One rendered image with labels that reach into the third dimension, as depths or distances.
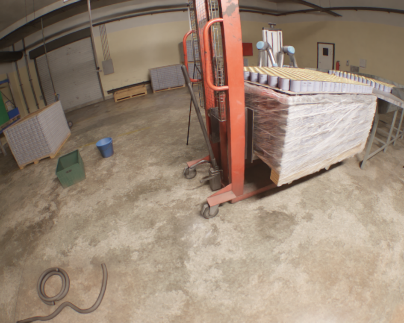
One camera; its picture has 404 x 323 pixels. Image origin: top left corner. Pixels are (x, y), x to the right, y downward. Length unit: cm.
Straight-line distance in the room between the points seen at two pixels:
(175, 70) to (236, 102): 714
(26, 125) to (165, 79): 587
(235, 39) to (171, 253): 166
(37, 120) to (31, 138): 45
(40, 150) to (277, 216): 454
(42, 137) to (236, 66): 404
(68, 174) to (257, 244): 258
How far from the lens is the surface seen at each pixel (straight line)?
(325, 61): 1064
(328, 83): 151
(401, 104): 234
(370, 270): 185
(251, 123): 151
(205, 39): 126
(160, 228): 180
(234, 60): 134
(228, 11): 136
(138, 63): 994
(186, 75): 149
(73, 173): 298
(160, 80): 836
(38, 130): 452
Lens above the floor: 136
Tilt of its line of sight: 32 degrees down
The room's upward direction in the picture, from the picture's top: 7 degrees counter-clockwise
